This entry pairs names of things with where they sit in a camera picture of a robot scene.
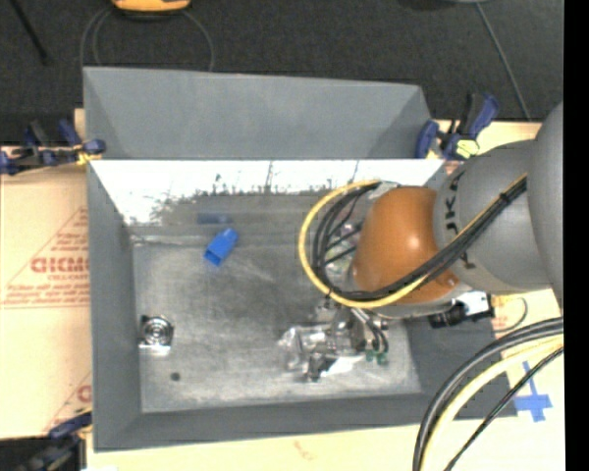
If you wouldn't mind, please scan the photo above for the brown cardboard board red print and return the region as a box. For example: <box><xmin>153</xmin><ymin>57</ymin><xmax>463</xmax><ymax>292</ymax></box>
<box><xmin>0</xmin><ymin>157</ymin><xmax>94</xmax><ymax>442</ymax></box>

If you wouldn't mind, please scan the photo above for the clear plastic bottle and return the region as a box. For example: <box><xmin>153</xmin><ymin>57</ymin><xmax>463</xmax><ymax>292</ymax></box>
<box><xmin>277</xmin><ymin>325</ymin><xmax>331</xmax><ymax>373</ymax></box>

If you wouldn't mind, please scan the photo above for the grey metal bin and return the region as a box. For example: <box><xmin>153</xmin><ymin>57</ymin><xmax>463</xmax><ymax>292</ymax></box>
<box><xmin>81</xmin><ymin>66</ymin><xmax>517</xmax><ymax>451</ymax></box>

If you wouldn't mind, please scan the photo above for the clear glass jar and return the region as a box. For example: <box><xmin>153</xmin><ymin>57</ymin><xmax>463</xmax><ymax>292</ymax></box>
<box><xmin>136</xmin><ymin>313</ymin><xmax>176</xmax><ymax>358</ymax></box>

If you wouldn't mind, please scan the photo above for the blue rectangular block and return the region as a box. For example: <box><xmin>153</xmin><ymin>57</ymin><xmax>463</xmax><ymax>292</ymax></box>
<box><xmin>202</xmin><ymin>227</ymin><xmax>241</xmax><ymax>269</ymax></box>

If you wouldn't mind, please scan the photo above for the black cylinder on white bracket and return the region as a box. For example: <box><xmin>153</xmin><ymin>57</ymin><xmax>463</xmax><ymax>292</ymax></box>
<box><xmin>428</xmin><ymin>293</ymin><xmax>495</xmax><ymax>330</ymax></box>

